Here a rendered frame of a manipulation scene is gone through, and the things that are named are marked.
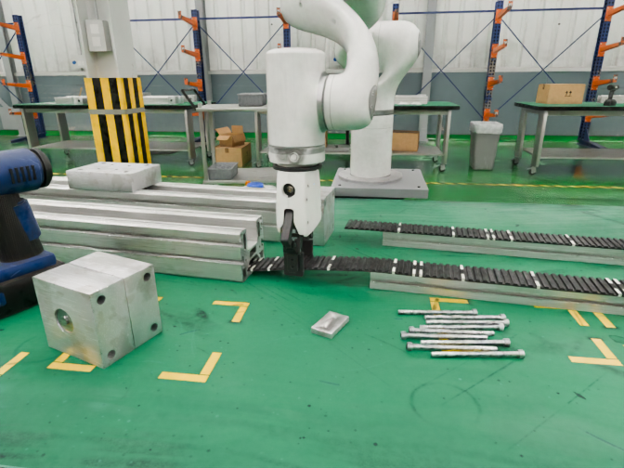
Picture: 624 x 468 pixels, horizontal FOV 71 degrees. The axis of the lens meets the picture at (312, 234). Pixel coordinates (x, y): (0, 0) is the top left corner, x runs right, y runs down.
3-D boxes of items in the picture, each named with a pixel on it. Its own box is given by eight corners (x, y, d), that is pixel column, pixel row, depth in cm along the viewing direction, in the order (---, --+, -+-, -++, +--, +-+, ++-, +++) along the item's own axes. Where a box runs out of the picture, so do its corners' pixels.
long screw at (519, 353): (521, 355, 52) (522, 347, 51) (525, 359, 51) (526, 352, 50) (430, 355, 52) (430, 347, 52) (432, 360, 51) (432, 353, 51)
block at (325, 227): (336, 226, 97) (336, 184, 93) (323, 246, 85) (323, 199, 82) (297, 223, 99) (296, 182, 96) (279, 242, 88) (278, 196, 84)
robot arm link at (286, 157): (317, 149, 60) (317, 171, 61) (330, 140, 68) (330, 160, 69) (259, 148, 62) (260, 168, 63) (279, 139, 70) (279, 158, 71)
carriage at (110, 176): (163, 192, 103) (160, 163, 100) (135, 205, 93) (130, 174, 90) (105, 188, 107) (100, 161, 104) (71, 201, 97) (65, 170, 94)
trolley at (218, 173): (306, 192, 440) (305, 86, 406) (310, 208, 388) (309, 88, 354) (202, 195, 433) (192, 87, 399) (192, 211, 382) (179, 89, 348)
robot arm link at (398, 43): (356, 111, 133) (357, 24, 124) (418, 111, 127) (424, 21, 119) (346, 115, 122) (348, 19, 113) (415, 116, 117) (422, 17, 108)
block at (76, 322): (175, 322, 59) (167, 257, 56) (103, 370, 50) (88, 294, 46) (123, 305, 63) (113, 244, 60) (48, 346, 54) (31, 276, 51)
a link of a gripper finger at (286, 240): (285, 227, 61) (291, 254, 65) (298, 193, 67) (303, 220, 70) (277, 226, 61) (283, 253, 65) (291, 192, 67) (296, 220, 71)
